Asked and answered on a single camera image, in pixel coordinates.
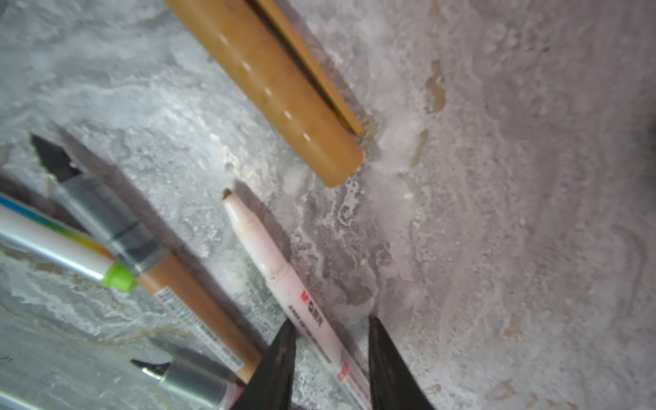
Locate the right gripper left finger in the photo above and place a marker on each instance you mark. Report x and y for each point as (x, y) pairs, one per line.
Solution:
(272, 384)

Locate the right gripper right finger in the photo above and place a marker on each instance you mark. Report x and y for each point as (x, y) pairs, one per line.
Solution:
(392, 385)

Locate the white yellow marker pen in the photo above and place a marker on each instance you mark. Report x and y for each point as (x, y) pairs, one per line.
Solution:
(295, 299)

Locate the pink fountain pen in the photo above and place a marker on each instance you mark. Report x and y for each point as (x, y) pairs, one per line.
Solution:
(206, 383)

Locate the brown fountain pen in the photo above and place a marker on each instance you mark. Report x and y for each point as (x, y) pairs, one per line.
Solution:
(94, 205)

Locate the white green marker pen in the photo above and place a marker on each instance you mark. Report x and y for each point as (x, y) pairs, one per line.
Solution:
(11, 402)

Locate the tan brown pen cap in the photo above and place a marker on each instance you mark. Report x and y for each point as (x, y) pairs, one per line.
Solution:
(258, 47)

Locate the white marker bright green cap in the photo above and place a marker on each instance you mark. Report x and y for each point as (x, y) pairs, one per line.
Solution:
(57, 242)

